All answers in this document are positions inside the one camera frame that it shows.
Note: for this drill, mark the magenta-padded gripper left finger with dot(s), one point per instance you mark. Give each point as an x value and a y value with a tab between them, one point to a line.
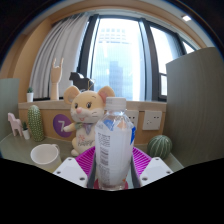
71	170

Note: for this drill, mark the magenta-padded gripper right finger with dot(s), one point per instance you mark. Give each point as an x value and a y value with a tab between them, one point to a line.
155	170

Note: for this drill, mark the clear plastic water bottle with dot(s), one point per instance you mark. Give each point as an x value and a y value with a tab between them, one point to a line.
113	150

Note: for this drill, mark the round green cactus ornament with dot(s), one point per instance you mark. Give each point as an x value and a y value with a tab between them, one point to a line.
160	146

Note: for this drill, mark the pale yellow white cup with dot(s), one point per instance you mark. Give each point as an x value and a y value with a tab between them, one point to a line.
45	156

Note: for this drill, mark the purple round number sign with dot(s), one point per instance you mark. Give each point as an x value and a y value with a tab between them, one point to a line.
60	125

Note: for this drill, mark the small plant in white pot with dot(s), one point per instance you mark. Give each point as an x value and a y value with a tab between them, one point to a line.
30	96
26	134

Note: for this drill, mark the cream plush mouse toy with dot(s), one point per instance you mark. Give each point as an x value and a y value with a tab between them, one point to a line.
85	113

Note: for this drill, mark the tall green cactus ornament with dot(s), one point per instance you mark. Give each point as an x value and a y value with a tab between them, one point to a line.
35	123

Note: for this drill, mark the pink wooden horse figure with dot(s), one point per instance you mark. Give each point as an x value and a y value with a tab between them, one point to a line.
15	123

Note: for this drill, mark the small grey-green desk partition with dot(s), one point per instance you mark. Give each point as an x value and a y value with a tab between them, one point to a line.
8	106

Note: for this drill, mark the wooden hand model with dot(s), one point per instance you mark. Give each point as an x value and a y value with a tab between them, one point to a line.
55	81

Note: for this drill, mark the white pleated curtain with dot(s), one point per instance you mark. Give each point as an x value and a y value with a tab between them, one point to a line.
60	53

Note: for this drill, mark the ceiling light panel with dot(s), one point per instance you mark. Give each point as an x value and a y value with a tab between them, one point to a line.
186	18

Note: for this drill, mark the white wall socket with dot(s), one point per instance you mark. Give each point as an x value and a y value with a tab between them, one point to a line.
134	117
152	120

